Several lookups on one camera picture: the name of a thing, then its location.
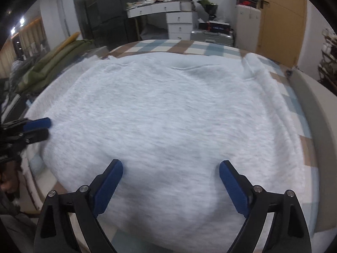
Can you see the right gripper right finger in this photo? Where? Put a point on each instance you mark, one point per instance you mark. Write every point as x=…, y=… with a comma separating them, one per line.
x=288, y=232

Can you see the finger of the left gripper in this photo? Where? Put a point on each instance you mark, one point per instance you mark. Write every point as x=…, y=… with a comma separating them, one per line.
x=27, y=137
x=25, y=125

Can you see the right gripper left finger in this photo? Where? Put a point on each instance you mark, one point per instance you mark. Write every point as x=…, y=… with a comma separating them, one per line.
x=54, y=230

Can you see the light grey sweatshirt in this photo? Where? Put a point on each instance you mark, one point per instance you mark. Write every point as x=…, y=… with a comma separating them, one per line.
x=171, y=119

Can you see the person's left hand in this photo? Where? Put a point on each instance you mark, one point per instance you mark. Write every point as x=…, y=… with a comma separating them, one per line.
x=9, y=178

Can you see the checkered bed sheet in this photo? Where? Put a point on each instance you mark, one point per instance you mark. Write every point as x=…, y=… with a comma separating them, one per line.
x=40, y=179

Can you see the olive green bag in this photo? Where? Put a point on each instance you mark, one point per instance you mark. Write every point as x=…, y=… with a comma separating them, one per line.
x=42, y=73

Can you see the grey padded headboard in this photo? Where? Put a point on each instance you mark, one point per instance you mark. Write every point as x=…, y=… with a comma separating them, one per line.
x=319, y=107

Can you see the black refrigerator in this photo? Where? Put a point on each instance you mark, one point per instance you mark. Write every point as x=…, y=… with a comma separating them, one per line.
x=106, y=22

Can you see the wooden shoe rack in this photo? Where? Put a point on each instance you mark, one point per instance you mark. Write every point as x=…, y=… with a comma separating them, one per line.
x=327, y=65

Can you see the white drawer desk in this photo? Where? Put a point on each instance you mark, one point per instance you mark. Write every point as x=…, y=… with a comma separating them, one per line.
x=181, y=17

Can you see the silver suitcase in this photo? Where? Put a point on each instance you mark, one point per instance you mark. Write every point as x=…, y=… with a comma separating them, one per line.
x=206, y=36

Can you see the wooden door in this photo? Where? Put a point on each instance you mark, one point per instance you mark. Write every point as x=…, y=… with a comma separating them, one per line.
x=282, y=28

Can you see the white tall cabinet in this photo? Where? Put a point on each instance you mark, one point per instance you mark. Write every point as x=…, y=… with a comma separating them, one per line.
x=247, y=27

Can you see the dark plant bouquet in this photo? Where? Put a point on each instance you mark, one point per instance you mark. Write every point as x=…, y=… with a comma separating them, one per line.
x=210, y=8

